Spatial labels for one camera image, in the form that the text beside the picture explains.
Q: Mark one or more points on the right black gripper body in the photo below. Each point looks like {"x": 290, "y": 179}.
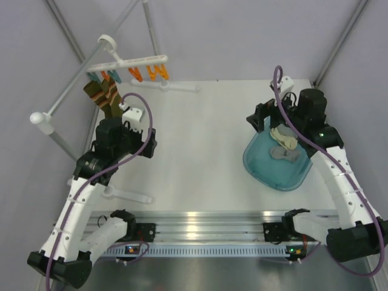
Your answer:
{"x": 270, "y": 109}

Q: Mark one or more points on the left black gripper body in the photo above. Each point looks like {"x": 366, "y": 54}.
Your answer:
{"x": 131, "y": 143}

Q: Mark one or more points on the grey sock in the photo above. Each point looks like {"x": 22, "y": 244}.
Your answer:
{"x": 280, "y": 153}

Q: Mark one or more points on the orange clip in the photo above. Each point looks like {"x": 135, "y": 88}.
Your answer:
{"x": 152, "y": 74}
{"x": 161, "y": 71}
{"x": 135, "y": 72}
{"x": 105, "y": 75}

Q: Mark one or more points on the white plastic clip hanger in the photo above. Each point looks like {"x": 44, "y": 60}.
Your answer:
{"x": 110, "y": 46}

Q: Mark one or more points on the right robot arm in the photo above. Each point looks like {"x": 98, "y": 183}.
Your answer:
{"x": 292, "y": 135}

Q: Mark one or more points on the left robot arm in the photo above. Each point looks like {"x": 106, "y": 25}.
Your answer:
{"x": 66, "y": 256}

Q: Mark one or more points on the blue clip right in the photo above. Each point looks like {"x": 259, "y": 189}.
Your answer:
{"x": 114, "y": 74}

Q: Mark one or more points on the blue clip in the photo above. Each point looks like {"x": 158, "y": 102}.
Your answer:
{"x": 114, "y": 74}
{"x": 93, "y": 77}

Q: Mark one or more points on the blue clip left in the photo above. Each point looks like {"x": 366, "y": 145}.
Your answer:
{"x": 93, "y": 77}

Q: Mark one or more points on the cream sock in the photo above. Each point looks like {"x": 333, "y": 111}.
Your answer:
{"x": 288, "y": 142}

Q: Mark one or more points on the brown striped sock right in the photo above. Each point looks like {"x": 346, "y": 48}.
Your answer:
{"x": 112, "y": 97}

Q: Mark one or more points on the brown striped sock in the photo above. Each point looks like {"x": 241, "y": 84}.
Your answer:
{"x": 112, "y": 97}
{"x": 98, "y": 93}

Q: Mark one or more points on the brown striped sock left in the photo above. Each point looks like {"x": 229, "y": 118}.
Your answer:
{"x": 98, "y": 93}

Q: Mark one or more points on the white rack foot rear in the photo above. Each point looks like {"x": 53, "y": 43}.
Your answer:
{"x": 165, "y": 86}

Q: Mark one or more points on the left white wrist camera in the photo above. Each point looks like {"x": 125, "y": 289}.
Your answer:
{"x": 132, "y": 116}

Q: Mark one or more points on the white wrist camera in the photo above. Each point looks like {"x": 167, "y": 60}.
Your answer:
{"x": 132, "y": 116}
{"x": 285, "y": 86}

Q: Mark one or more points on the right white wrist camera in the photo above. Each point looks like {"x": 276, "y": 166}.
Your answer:
{"x": 285, "y": 86}

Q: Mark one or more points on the grey drying rack frame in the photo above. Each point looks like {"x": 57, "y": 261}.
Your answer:
{"x": 43, "y": 119}

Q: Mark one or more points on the aluminium mounting rail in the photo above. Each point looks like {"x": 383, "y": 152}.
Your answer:
{"x": 209, "y": 227}

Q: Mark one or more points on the slotted cable duct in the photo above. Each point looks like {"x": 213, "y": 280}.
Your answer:
{"x": 204, "y": 251}

